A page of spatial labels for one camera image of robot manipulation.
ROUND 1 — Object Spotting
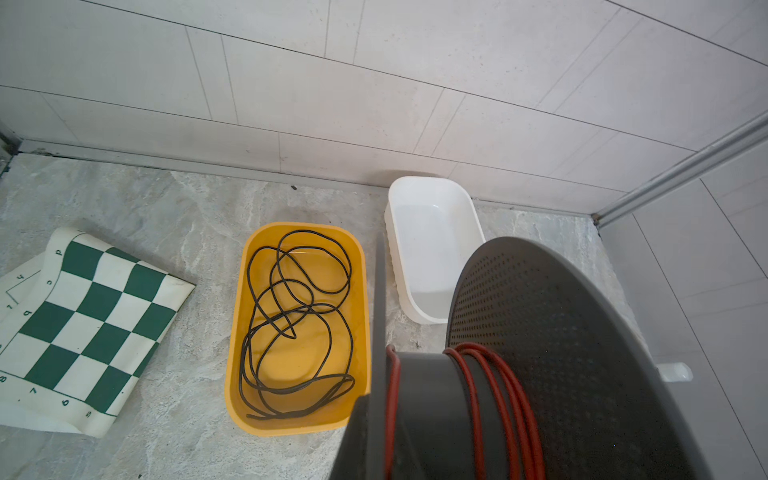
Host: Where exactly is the small white bottle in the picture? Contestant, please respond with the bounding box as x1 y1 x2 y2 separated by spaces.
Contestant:
655 362 694 383

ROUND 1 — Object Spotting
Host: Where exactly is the green white checkerboard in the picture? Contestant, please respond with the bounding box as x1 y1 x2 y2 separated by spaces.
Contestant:
1 228 195 438

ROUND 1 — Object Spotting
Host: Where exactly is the black cable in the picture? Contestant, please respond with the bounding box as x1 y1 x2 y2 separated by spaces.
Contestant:
238 229 356 421

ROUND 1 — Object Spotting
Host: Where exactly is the white plastic tray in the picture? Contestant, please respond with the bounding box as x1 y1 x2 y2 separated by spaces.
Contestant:
385 176 485 325

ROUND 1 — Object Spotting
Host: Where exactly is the red cable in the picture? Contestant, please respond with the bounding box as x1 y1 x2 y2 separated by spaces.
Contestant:
382 341 547 480

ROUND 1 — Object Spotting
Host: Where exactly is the grey cable spool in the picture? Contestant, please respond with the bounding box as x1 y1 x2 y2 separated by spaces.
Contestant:
331 237 712 479

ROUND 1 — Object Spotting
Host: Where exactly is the yellow plastic tray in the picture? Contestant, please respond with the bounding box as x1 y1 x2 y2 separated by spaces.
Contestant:
225 222 371 437

